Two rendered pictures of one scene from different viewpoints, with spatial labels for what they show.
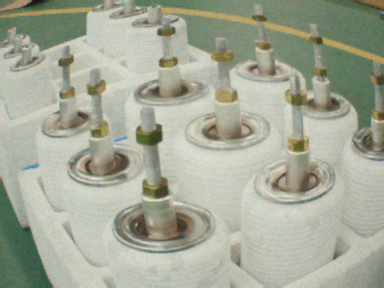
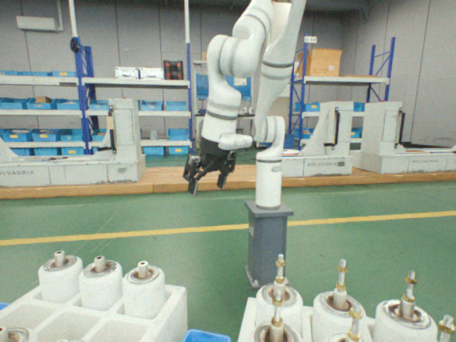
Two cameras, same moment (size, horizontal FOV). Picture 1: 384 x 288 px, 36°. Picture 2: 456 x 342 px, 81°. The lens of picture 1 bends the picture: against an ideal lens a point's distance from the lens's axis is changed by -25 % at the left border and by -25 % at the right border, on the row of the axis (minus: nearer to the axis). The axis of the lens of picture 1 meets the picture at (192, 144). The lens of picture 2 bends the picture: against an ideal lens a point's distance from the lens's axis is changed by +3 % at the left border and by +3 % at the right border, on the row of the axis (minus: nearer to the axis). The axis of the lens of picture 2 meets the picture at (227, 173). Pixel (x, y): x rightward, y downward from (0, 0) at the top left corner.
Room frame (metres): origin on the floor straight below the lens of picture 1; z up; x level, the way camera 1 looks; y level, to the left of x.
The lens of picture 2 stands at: (0.54, 0.37, 0.61)
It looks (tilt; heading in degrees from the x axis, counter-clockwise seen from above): 11 degrees down; 308
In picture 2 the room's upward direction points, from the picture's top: straight up
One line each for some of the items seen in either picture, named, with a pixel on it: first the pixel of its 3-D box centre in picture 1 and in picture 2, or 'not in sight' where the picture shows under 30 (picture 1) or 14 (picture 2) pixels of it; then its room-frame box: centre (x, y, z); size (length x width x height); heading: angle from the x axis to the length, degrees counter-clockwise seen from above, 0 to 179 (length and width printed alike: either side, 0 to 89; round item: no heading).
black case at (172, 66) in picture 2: not in sight; (174, 67); (4.46, -3.08, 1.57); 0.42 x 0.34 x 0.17; 137
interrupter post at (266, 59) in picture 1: (266, 61); (279, 289); (0.76, -0.09, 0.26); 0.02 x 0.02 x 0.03
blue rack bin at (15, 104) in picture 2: not in sight; (17, 104); (6.28, -1.15, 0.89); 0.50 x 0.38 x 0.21; 138
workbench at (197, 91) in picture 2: not in sight; (226, 106); (4.31, -4.43, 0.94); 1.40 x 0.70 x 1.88; 47
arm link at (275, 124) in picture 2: not in sight; (270, 140); (1.00, -0.47, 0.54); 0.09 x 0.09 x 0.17; 43
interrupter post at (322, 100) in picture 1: (322, 93); (339, 298); (0.65, -0.14, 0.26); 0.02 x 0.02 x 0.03
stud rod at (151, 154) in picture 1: (152, 163); not in sight; (0.45, 0.03, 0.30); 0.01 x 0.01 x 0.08; 28
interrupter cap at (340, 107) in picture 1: (322, 105); (338, 303); (0.65, -0.14, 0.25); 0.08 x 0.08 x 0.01
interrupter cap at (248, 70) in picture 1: (267, 71); (279, 294); (0.76, -0.09, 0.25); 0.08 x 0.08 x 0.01
